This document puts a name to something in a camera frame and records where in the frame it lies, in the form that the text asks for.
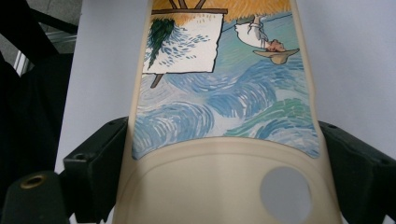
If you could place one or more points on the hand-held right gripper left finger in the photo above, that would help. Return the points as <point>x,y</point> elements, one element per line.
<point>93,174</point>

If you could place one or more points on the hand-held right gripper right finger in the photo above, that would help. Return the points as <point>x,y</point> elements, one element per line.
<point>358,174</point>

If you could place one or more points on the aluminium rail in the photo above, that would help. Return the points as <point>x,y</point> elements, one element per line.
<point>46,46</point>

